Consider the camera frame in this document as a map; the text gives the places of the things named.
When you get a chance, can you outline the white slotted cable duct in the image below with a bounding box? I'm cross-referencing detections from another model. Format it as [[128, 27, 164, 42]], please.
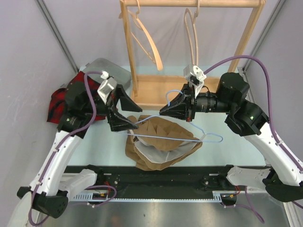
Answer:
[[70, 191, 222, 203]]

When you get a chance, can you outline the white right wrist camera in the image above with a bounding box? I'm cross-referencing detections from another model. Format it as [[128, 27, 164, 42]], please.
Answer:
[[183, 64, 206, 98]]

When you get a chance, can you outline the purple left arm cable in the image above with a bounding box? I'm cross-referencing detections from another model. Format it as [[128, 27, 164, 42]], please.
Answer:
[[28, 70, 107, 225]]

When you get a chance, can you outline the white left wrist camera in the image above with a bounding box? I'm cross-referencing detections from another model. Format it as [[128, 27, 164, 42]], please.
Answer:
[[97, 71, 117, 104]]

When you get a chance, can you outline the wooden hanger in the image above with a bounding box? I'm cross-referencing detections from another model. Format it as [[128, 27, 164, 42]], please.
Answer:
[[118, 0, 163, 71], [184, 0, 200, 65]]

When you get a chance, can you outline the left aluminium frame post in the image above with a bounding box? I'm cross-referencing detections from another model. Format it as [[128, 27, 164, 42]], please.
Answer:
[[35, 0, 79, 72]]

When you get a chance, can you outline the light blue wire hanger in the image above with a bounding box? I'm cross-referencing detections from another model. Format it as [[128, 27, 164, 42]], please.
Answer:
[[118, 89, 223, 143]]

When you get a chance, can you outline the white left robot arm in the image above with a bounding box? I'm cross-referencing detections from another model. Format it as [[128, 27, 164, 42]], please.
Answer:
[[17, 78, 142, 218]]

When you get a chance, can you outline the brown skirt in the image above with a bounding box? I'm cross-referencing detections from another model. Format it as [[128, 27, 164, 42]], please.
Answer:
[[125, 115, 203, 171]]

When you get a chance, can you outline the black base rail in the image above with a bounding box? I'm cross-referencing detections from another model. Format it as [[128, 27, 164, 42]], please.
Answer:
[[66, 165, 270, 201]]

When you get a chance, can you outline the grey plastic bin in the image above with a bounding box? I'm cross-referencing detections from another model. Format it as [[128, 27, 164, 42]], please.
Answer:
[[82, 58, 132, 89]]

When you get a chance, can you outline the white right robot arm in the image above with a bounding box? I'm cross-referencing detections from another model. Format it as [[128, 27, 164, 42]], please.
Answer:
[[187, 72, 303, 202]]

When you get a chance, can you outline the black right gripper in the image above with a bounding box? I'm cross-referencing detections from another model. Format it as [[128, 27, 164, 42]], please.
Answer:
[[160, 81, 234, 122]]

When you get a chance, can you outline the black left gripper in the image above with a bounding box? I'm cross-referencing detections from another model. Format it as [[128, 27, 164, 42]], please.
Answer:
[[82, 85, 142, 131]]

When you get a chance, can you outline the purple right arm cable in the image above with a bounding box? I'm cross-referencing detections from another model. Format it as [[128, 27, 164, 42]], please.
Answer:
[[204, 55, 303, 171]]

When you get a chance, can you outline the wooden clothes rack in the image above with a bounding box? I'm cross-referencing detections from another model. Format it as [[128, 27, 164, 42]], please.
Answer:
[[119, 0, 266, 111]]

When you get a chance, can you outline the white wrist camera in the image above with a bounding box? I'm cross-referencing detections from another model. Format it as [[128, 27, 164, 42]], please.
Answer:
[[183, 64, 206, 98], [97, 71, 117, 104]]

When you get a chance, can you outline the grey aluminium frame post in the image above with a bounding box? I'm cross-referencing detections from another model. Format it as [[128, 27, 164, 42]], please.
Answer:
[[237, 0, 287, 79]]

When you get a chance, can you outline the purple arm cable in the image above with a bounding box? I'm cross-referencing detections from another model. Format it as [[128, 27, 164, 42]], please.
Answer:
[[28, 70, 107, 225], [204, 55, 303, 171]]

